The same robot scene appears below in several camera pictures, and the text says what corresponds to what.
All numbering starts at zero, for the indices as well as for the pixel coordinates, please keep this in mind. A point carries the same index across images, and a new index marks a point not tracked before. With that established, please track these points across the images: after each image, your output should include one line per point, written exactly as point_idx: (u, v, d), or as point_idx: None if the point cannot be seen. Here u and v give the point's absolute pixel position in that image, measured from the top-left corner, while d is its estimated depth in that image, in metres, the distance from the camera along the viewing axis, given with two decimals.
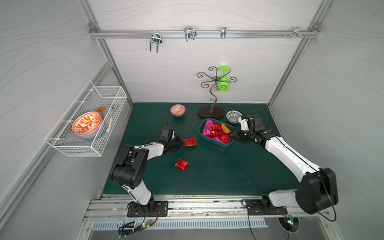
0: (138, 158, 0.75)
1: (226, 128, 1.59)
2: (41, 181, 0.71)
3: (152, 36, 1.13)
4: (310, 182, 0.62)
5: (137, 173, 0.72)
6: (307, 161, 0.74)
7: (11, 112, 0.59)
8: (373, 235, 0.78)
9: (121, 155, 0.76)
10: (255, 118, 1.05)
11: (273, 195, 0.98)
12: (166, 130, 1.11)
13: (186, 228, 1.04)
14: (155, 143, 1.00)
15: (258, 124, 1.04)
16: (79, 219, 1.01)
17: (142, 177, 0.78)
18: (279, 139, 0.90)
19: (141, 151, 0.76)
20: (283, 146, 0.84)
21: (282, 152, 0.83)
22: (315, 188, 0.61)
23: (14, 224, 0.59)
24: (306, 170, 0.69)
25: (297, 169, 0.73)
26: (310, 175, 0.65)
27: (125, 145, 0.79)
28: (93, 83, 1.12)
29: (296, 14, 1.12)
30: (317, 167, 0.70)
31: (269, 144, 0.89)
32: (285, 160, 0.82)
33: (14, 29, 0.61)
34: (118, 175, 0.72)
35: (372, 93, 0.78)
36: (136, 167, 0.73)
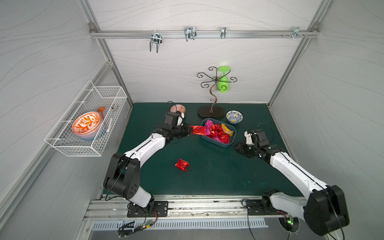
0: (128, 171, 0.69)
1: (226, 128, 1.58)
2: (41, 181, 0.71)
3: (152, 36, 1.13)
4: (316, 199, 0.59)
5: (130, 186, 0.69)
6: (314, 178, 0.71)
7: (11, 112, 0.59)
8: (373, 235, 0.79)
9: (112, 166, 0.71)
10: (259, 132, 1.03)
11: (274, 197, 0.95)
12: (170, 117, 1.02)
13: (186, 228, 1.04)
14: (153, 142, 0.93)
15: (262, 139, 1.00)
16: (79, 218, 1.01)
17: (138, 185, 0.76)
18: (283, 154, 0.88)
19: (131, 164, 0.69)
20: (288, 162, 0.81)
21: (287, 168, 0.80)
22: (323, 207, 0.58)
23: (14, 224, 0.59)
24: (313, 187, 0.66)
25: (303, 186, 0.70)
26: (317, 192, 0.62)
27: (114, 155, 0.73)
28: (93, 83, 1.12)
29: (296, 14, 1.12)
30: (324, 184, 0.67)
31: (273, 160, 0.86)
32: (291, 177, 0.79)
33: (15, 30, 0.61)
34: (112, 186, 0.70)
35: (372, 93, 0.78)
36: (127, 180, 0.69)
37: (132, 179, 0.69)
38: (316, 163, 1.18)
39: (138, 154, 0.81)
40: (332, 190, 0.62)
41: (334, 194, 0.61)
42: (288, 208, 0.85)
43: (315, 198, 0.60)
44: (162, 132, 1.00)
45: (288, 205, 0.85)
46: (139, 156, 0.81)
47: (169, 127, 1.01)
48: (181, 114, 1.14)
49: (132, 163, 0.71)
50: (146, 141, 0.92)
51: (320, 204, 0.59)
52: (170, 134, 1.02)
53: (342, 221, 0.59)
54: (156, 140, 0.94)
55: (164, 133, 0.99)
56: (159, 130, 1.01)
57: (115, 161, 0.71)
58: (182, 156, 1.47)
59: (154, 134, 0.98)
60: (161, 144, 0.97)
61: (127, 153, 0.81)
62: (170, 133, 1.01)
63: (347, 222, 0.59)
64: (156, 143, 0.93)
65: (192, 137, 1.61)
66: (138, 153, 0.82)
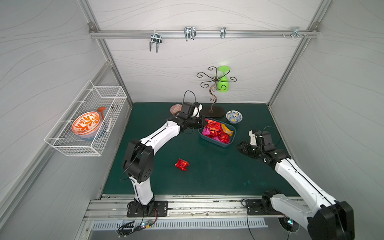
0: (143, 156, 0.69)
1: (226, 128, 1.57)
2: (40, 181, 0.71)
3: (152, 36, 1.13)
4: (325, 217, 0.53)
5: (145, 171, 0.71)
6: (322, 192, 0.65)
7: (11, 112, 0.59)
8: (374, 235, 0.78)
9: (129, 150, 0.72)
10: (266, 135, 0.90)
11: (275, 199, 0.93)
12: (187, 106, 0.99)
13: (186, 228, 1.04)
14: (168, 129, 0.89)
15: (268, 143, 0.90)
16: (79, 219, 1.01)
17: (152, 170, 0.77)
18: (290, 162, 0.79)
19: (146, 151, 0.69)
20: (295, 172, 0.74)
21: (293, 178, 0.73)
22: (331, 225, 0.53)
23: (14, 224, 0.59)
24: (321, 203, 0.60)
25: (310, 199, 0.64)
26: (326, 208, 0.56)
27: (131, 140, 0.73)
28: (93, 83, 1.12)
29: (296, 14, 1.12)
30: (333, 200, 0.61)
31: (279, 167, 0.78)
32: (297, 187, 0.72)
33: (15, 30, 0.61)
34: (128, 168, 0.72)
35: (372, 93, 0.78)
36: (142, 165, 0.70)
37: (147, 165, 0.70)
38: (316, 163, 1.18)
39: (153, 142, 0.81)
40: (341, 206, 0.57)
41: (343, 210, 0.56)
42: (289, 213, 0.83)
43: (324, 215, 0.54)
44: (178, 120, 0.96)
45: (289, 211, 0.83)
46: (153, 144, 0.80)
47: (186, 116, 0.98)
48: (199, 105, 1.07)
49: (147, 150, 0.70)
50: (161, 130, 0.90)
51: (329, 222, 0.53)
52: (185, 123, 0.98)
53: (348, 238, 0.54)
54: (172, 128, 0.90)
55: (179, 121, 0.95)
56: (175, 117, 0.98)
57: (132, 146, 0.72)
58: (182, 156, 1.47)
59: (169, 121, 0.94)
60: (176, 133, 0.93)
61: (143, 139, 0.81)
62: (185, 121, 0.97)
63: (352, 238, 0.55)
64: (171, 132, 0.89)
65: (192, 137, 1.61)
66: (153, 141, 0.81)
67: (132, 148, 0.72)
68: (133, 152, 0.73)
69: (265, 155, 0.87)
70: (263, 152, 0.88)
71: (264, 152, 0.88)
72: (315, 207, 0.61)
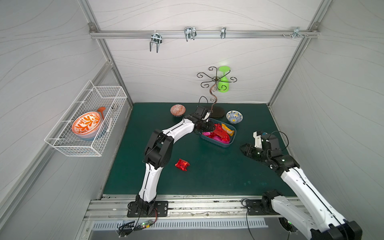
0: (165, 144, 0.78)
1: (227, 128, 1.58)
2: (40, 181, 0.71)
3: (152, 36, 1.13)
4: (333, 237, 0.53)
5: (164, 158, 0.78)
6: (330, 207, 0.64)
7: (11, 111, 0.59)
8: (374, 235, 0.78)
9: (151, 138, 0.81)
10: (273, 140, 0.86)
11: (277, 202, 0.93)
12: (201, 108, 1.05)
13: (186, 228, 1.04)
14: (184, 125, 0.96)
15: (275, 147, 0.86)
16: (79, 219, 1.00)
17: (169, 160, 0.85)
18: (297, 171, 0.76)
19: (168, 139, 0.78)
20: (303, 183, 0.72)
21: (301, 190, 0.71)
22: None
23: (14, 224, 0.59)
24: (330, 221, 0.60)
25: (318, 215, 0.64)
26: (335, 228, 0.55)
27: (155, 130, 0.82)
28: (93, 83, 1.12)
29: (296, 14, 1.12)
30: (341, 217, 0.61)
31: (287, 176, 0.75)
32: (303, 199, 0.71)
33: (15, 29, 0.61)
34: (148, 154, 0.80)
35: (372, 94, 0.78)
36: (163, 152, 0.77)
37: (166, 152, 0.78)
38: (316, 164, 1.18)
39: (172, 133, 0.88)
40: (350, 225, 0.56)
41: (350, 228, 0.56)
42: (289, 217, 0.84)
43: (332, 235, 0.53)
44: (193, 118, 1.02)
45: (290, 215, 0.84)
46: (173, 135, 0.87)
47: (199, 116, 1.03)
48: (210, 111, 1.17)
49: (169, 139, 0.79)
50: (178, 124, 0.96)
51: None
52: (198, 122, 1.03)
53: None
54: (187, 123, 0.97)
55: (194, 120, 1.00)
56: (190, 116, 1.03)
57: (155, 134, 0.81)
58: (183, 156, 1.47)
59: (186, 119, 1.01)
60: (190, 129, 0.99)
61: (164, 130, 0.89)
62: (199, 120, 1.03)
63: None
64: (186, 127, 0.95)
65: (192, 137, 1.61)
66: (172, 133, 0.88)
67: (155, 136, 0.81)
68: (155, 140, 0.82)
69: (271, 161, 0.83)
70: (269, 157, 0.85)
71: (270, 158, 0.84)
72: (322, 224, 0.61)
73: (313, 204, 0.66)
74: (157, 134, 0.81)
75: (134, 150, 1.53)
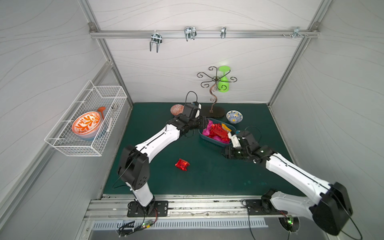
0: (137, 164, 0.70)
1: (227, 128, 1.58)
2: (40, 181, 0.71)
3: (152, 36, 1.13)
4: (328, 205, 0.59)
5: (139, 179, 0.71)
6: (315, 178, 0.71)
7: (11, 112, 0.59)
8: (374, 235, 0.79)
9: (124, 156, 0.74)
10: (248, 136, 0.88)
11: (276, 199, 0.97)
12: (189, 109, 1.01)
13: (186, 228, 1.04)
14: (166, 135, 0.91)
15: (252, 142, 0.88)
16: (79, 219, 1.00)
17: (147, 177, 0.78)
18: (278, 156, 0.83)
19: (140, 159, 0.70)
20: (286, 165, 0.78)
21: (286, 172, 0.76)
22: (334, 210, 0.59)
23: (14, 224, 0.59)
24: (319, 190, 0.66)
25: (307, 189, 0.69)
26: (326, 197, 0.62)
27: (126, 148, 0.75)
28: (93, 83, 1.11)
29: (296, 14, 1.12)
30: (326, 184, 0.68)
31: (270, 164, 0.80)
32: (291, 180, 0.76)
33: (15, 29, 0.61)
34: (123, 174, 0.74)
35: (372, 94, 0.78)
36: (136, 172, 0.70)
37: (140, 172, 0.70)
38: (316, 164, 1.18)
39: (149, 148, 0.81)
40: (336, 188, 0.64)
41: (337, 191, 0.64)
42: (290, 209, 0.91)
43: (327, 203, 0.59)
44: (178, 123, 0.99)
45: (289, 207, 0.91)
46: (148, 151, 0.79)
47: (187, 119, 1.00)
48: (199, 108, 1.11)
49: (142, 157, 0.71)
50: (158, 134, 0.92)
51: (331, 208, 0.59)
52: (186, 126, 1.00)
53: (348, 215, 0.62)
54: (170, 132, 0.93)
55: (180, 125, 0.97)
56: (175, 120, 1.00)
57: (127, 152, 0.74)
58: (183, 156, 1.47)
59: (168, 126, 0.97)
60: (175, 137, 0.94)
61: (138, 146, 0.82)
62: (186, 124, 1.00)
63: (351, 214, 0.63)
64: (168, 136, 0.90)
65: (192, 137, 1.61)
66: (148, 147, 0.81)
67: (127, 154, 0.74)
68: (128, 158, 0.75)
69: (253, 156, 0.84)
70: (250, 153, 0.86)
71: (251, 153, 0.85)
72: (314, 196, 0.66)
73: (300, 181, 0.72)
74: (128, 152, 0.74)
75: None
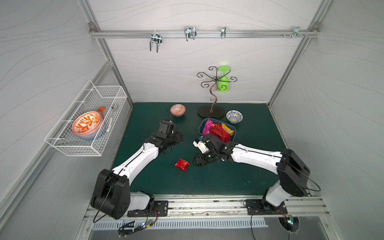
0: (116, 189, 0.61)
1: (227, 128, 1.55)
2: (40, 181, 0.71)
3: (152, 36, 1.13)
4: (285, 171, 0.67)
5: (120, 205, 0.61)
6: (270, 152, 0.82)
7: (11, 111, 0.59)
8: (374, 235, 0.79)
9: (99, 183, 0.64)
10: (210, 137, 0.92)
11: (269, 197, 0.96)
12: (165, 125, 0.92)
13: (186, 228, 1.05)
14: (144, 154, 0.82)
15: (216, 142, 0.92)
16: (79, 219, 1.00)
17: (129, 202, 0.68)
18: (238, 146, 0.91)
19: (119, 182, 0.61)
20: (246, 152, 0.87)
21: (248, 157, 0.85)
22: (291, 174, 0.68)
23: (14, 224, 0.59)
24: (275, 161, 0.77)
25: (267, 165, 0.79)
26: (281, 164, 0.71)
27: (100, 173, 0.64)
28: (93, 83, 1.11)
29: (296, 14, 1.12)
30: (278, 153, 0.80)
31: (235, 156, 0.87)
32: (255, 162, 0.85)
33: (15, 29, 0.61)
34: (100, 203, 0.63)
35: (372, 94, 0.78)
36: (116, 198, 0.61)
37: (121, 198, 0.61)
38: (316, 164, 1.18)
39: (127, 170, 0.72)
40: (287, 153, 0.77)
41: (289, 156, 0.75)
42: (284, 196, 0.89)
43: (283, 170, 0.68)
44: (155, 140, 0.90)
45: (280, 195, 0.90)
46: (128, 172, 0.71)
47: (164, 136, 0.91)
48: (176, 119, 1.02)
49: (121, 180, 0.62)
50: (136, 153, 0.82)
51: (288, 172, 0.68)
52: (164, 142, 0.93)
53: (305, 174, 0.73)
54: (148, 150, 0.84)
55: (157, 142, 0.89)
56: (152, 139, 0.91)
57: (103, 177, 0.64)
58: (182, 156, 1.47)
59: (146, 144, 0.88)
60: (154, 155, 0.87)
61: (115, 169, 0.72)
62: (164, 140, 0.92)
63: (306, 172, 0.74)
64: (148, 155, 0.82)
65: (192, 137, 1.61)
66: (127, 169, 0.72)
67: (103, 180, 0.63)
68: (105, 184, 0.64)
69: (220, 155, 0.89)
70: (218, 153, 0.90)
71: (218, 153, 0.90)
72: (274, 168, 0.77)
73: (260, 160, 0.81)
74: (104, 178, 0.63)
75: (134, 150, 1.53)
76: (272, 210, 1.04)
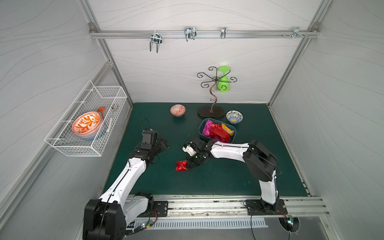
0: (108, 217, 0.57)
1: (227, 128, 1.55)
2: (41, 182, 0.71)
3: (152, 36, 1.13)
4: (249, 158, 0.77)
5: (116, 233, 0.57)
6: (240, 144, 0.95)
7: (11, 112, 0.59)
8: (374, 235, 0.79)
9: (87, 216, 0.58)
10: (194, 139, 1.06)
11: (263, 195, 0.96)
12: (148, 135, 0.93)
13: (186, 228, 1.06)
14: (130, 171, 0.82)
15: (199, 142, 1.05)
16: (79, 219, 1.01)
17: (125, 227, 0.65)
18: (216, 143, 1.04)
19: (111, 209, 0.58)
20: (221, 146, 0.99)
21: (224, 151, 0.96)
22: (255, 160, 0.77)
23: (14, 224, 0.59)
24: (242, 150, 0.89)
25: (238, 155, 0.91)
26: (246, 153, 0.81)
27: (86, 207, 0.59)
28: (93, 83, 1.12)
29: (296, 15, 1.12)
30: (246, 144, 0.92)
31: (213, 153, 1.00)
32: (230, 155, 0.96)
33: (15, 30, 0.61)
34: (93, 237, 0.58)
35: (372, 94, 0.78)
36: (111, 226, 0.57)
37: (116, 225, 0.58)
38: (316, 164, 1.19)
39: (116, 194, 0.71)
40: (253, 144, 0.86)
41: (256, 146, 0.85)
42: (270, 190, 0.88)
43: (246, 157, 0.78)
44: (141, 153, 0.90)
45: (268, 189, 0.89)
46: (117, 197, 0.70)
47: (148, 146, 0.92)
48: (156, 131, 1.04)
49: (113, 206, 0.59)
50: (123, 173, 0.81)
51: (252, 159, 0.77)
52: (150, 153, 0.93)
53: (272, 162, 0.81)
54: (135, 166, 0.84)
55: (142, 154, 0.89)
56: (137, 152, 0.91)
57: (91, 208, 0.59)
58: (182, 156, 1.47)
59: (131, 160, 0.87)
60: (142, 169, 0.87)
61: (103, 197, 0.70)
62: (150, 151, 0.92)
63: (274, 160, 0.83)
64: (135, 171, 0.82)
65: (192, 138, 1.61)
66: (116, 194, 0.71)
67: (92, 210, 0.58)
68: (95, 215, 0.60)
69: (202, 152, 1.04)
70: (200, 151, 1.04)
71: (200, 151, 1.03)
72: None
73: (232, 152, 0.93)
74: (93, 208, 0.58)
75: None
76: (272, 210, 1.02)
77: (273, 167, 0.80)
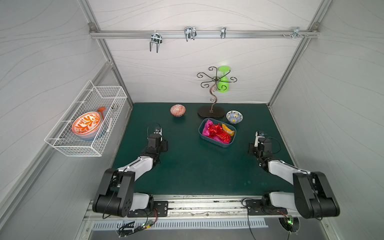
0: (122, 183, 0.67)
1: (227, 128, 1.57)
2: (41, 181, 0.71)
3: (152, 36, 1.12)
4: (298, 177, 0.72)
5: (125, 200, 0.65)
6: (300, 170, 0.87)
7: (11, 112, 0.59)
8: (374, 235, 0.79)
9: (104, 183, 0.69)
10: (266, 144, 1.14)
11: (273, 195, 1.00)
12: (153, 140, 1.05)
13: (186, 228, 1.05)
14: (142, 161, 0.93)
15: (267, 150, 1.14)
16: (79, 219, 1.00)
17: (131, 202, 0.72)
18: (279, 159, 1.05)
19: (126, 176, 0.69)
20: (281, 163, 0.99)
21: (280, 167, 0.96)
22: (305, 185, 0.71)
23: (14, 224, 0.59)
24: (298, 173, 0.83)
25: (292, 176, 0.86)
26: (299, 173, 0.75)
27: (106, 172, 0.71)
28: (93, 83, 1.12)
29: (296, 14, 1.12)
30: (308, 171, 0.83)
31: (270, 163, 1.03)
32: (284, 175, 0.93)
33: (15, 30, 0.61)
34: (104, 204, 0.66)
35: (373, 93, 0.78)
36: (123, 193, 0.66)
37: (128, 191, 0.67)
38: (316, 164, 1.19)
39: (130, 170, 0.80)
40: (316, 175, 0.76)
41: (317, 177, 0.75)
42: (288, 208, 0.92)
43: (298, 178, 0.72)
44: (148, 155, 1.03)
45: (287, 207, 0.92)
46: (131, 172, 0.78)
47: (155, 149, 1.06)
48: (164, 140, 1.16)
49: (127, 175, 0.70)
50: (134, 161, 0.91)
51: (302, 181, 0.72)
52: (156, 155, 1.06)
53: (326, 204, 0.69)
54: (145, 160, 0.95)
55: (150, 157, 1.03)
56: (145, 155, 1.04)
57: (108, 176, 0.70)
58: (182, 156, 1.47)
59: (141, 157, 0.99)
60: (150, 165, 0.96)
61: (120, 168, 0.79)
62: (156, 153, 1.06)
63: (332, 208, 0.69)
64: (145, 164, 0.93)
65: (192, 137, 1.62)
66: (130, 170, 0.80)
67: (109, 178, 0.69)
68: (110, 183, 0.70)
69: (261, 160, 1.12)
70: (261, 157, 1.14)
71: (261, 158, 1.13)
72: None
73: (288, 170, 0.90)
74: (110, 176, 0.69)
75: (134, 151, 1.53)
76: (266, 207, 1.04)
77: (323, 209, 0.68)
